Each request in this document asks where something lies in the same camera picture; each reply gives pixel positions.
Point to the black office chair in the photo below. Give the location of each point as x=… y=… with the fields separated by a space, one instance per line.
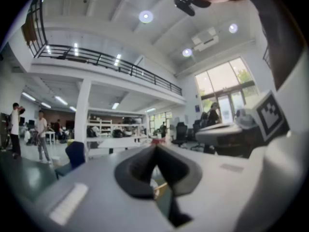
x=196 y=132
x=180 y=132

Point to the wooden chair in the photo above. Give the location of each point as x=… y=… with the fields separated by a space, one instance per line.
x=160 y=189

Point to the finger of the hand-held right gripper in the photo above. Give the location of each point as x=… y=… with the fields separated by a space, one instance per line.
x=217 y=136
x=222 y=126

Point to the blue office chair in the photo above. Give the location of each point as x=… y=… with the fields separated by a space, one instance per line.
x=76 y=153

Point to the black balcony railing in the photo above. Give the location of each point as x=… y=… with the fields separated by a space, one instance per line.
x=101 y=58

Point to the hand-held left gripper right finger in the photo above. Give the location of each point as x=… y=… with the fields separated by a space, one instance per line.
x=217 y=190

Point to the white storage shelving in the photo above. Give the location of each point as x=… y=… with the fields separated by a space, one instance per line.
x=106 y=124

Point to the large glass window door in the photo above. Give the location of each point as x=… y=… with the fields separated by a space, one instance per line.
x=224 y=81

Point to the long white table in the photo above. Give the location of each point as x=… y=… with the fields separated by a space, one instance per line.
x=113 y=142

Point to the white bucket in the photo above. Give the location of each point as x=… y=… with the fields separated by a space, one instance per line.
x=55 y=160

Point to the head-worn black camera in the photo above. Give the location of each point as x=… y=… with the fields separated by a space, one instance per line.
x=188 y=1

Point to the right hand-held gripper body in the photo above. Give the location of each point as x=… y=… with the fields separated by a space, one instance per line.
x=268 y=116

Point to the small red object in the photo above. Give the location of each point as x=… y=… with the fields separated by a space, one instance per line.
x=157 y=141

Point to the small white table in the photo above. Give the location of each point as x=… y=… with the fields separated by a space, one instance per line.
x=50 y=135

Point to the white ceiling air conditioner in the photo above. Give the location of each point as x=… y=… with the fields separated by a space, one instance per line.
x=205 y=39

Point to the round ceiling lamp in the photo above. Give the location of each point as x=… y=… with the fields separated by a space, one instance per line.
x=233 y=28
x=145 y=16
x=187 y=52

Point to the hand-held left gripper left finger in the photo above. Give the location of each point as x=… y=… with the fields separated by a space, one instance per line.
x=96 y=192

